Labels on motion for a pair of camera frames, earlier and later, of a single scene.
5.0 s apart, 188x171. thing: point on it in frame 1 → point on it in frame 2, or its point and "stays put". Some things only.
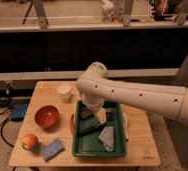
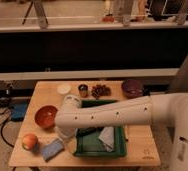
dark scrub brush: (88, 131) stays put
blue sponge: (51, 149) stays put
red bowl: (47, 117) stays put
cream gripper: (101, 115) → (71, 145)
